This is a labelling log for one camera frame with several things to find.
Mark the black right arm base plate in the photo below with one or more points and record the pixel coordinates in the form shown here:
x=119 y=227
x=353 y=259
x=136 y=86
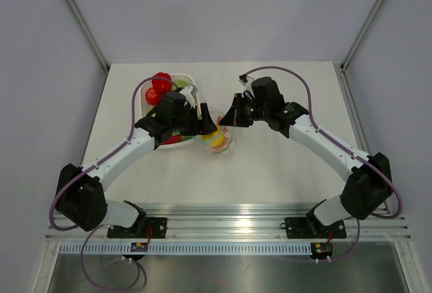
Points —
x=298 y=228

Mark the white perforated plastic basket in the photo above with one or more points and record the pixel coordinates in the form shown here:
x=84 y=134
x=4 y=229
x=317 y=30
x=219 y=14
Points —
x=177 y=141

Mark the white slotted cable duct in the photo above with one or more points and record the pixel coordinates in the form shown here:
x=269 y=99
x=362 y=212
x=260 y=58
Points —
x=191 y=248

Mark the right small circuit board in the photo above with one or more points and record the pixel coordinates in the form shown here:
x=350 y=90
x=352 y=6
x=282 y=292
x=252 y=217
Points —
x=322 y=248

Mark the left small circuit board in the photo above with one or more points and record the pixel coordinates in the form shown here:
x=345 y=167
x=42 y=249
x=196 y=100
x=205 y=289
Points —
x=139 y=247

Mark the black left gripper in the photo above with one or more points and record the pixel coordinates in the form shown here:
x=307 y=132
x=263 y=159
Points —
x=200 y=127

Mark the red bell pepper toy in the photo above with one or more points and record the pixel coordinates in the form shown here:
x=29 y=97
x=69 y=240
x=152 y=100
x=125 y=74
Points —
x=162 y=83

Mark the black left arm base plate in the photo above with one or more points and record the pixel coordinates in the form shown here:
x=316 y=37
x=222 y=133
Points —
x=153 y=227

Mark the yellow lemon toy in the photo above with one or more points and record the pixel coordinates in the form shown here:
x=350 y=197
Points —
x=214 y=139

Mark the clear zip bag blue zipper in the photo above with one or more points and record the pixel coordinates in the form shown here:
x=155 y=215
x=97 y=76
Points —
x=229 y=141

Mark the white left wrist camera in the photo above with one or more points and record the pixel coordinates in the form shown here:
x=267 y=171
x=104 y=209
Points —
x=190 y=94

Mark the red apple toy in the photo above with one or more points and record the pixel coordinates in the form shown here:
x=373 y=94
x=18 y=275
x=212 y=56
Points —
x=152 y=96

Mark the aluminium rail frame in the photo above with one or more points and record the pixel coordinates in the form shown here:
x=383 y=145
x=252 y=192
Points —
x=242 y=223

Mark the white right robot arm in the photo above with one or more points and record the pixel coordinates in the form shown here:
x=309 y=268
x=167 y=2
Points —
x=366 y=177

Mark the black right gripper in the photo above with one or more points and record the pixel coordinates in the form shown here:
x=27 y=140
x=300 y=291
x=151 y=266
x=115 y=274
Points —
x=234 y=117

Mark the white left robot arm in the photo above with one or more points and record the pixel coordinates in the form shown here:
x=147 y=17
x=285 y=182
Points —
x=80 y=194

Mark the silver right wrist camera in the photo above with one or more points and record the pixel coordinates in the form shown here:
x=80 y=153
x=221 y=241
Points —
x=245 y=80

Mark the small circuit board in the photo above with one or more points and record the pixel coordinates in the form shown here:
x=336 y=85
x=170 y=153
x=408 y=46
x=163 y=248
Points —
x=322 y=248
x=139 y=247

